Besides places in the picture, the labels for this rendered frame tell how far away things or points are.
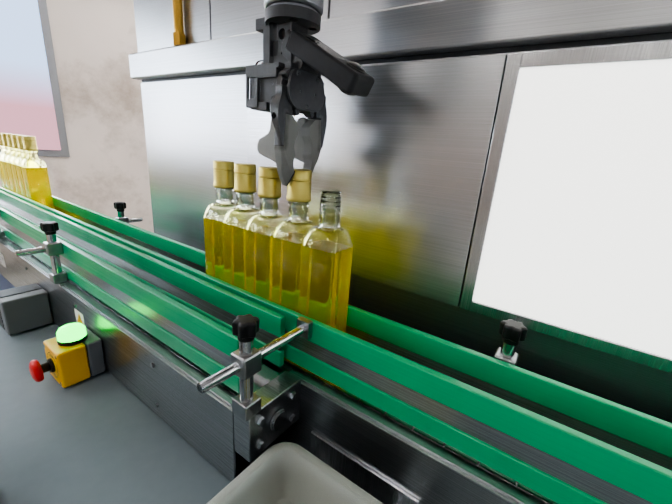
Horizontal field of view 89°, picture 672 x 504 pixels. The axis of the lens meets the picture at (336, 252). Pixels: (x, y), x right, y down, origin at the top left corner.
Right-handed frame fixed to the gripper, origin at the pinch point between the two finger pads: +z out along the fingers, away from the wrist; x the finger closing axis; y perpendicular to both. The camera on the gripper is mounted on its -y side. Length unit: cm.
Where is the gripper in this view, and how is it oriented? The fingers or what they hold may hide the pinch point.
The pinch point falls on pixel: (299, 176)
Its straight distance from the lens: 49.8
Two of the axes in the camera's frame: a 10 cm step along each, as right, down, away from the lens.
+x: -5.8, 2.0, -7.9
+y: -8.1, -2.2, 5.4
